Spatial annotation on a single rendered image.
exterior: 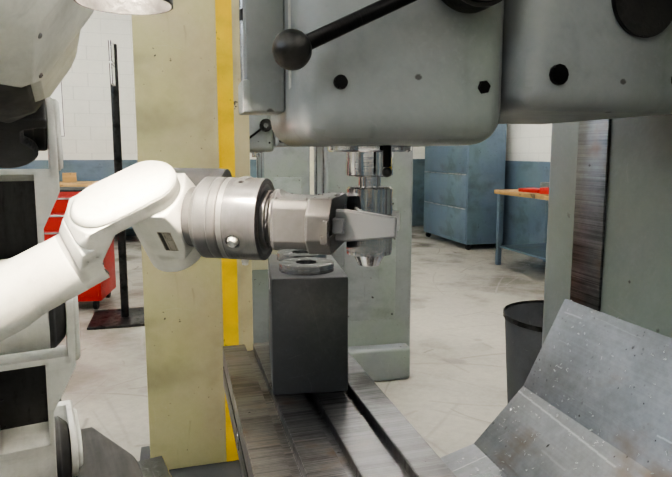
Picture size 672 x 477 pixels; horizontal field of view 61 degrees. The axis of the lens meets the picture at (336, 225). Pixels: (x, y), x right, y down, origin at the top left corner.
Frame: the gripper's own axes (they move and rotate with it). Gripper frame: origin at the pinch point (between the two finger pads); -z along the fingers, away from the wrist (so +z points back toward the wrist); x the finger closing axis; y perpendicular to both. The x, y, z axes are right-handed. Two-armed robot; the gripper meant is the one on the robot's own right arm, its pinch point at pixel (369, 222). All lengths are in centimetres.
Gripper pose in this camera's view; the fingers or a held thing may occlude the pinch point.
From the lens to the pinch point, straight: 59.5
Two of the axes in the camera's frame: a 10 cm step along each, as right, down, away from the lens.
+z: -9.9, -0.4, 1.6
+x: 1.7, -1.2, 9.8
